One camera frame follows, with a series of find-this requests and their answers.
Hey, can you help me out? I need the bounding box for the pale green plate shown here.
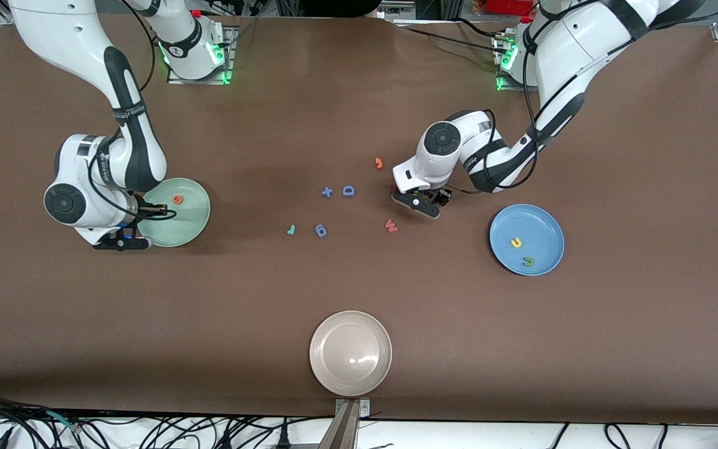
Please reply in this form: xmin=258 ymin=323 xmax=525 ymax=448
xmin=136 ymin=178 xmax=211 ymax=248

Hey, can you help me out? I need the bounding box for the blue plate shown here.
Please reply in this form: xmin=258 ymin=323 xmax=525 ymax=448
xmin=489 ymin=204 xmax=565 ymax=276

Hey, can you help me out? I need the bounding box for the beige plate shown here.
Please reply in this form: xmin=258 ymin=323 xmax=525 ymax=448
xmin=309 ymin=311 xmax=393 ymax=397

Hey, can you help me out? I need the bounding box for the red box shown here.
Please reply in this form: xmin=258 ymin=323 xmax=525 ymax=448
xmin=486 ymin=0 xmax=535 ymax=16

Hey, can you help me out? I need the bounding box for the standing person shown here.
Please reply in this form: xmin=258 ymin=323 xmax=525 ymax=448
xmin=328 ymin=0 xmax=382 ymax=17

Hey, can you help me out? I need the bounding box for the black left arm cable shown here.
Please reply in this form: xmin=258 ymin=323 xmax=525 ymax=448
xmin=446 ymin=25 xmax=552 ymax=195

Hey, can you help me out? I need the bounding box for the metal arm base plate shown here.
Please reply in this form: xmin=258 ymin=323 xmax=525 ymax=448
xmin=495 ymin=34 xmax=547 ymax=93
xmin=167 ymin=26 xmax=238 ymax=85

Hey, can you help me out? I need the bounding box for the thin black cable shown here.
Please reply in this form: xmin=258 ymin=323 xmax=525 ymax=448
xmin=396 ymin=24 xmax=512 ymax=57

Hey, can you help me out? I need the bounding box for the teal cable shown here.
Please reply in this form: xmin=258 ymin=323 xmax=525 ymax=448
xmin=47 ymin=410 xmax=79 ymax=432

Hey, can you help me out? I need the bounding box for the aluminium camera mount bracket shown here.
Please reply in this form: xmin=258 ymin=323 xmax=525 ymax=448
xmin=333 ymin=398 xmax=372 ymax=449

